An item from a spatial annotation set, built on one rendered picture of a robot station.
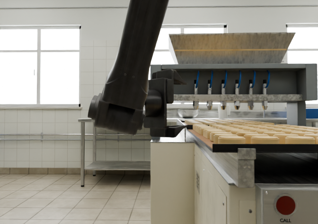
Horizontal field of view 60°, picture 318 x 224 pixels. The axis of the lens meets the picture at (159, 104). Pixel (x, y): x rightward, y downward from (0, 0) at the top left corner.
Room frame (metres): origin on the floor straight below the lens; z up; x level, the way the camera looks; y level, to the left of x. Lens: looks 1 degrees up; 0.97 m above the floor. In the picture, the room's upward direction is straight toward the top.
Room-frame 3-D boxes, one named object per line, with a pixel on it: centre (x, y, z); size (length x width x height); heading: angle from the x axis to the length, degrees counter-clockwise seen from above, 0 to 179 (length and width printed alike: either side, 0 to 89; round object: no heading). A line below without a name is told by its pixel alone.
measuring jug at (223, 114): (3.75, -0.89, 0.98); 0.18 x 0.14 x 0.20; 39
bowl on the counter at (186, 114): (3.91, -0.41, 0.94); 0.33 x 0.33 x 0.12
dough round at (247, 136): (0.58, -0.20, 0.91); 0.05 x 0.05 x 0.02
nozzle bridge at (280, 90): (1.35, -0.33, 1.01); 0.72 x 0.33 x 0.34; 88
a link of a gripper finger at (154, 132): (0.61, -0.03, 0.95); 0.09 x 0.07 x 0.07; 134
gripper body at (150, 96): (0.56, 0.02, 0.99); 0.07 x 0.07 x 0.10; 44
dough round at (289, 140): (0.52, -0.26, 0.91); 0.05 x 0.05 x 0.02
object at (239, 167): (1.47, -0.19, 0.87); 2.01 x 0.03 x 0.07; 178
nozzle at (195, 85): (1.24, -0.17, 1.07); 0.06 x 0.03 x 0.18; 178
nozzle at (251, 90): (1.23, -0.42, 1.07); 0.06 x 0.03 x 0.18; 178
